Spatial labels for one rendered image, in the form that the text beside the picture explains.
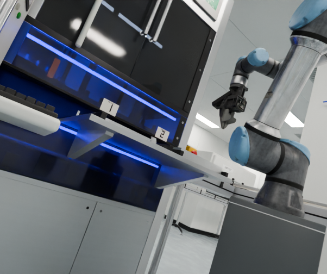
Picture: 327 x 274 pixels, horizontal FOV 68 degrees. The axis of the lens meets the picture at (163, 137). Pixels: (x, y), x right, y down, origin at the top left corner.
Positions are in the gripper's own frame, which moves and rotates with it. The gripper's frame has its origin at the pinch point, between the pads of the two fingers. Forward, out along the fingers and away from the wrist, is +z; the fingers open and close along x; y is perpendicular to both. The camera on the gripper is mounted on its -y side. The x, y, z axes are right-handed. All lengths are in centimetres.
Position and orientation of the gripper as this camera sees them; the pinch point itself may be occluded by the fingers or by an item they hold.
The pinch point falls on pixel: (222, 126)
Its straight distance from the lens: 115.8
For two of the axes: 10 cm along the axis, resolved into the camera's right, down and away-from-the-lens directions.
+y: 5.7, 0.3, -8.2
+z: -3.3, 9.3, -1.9
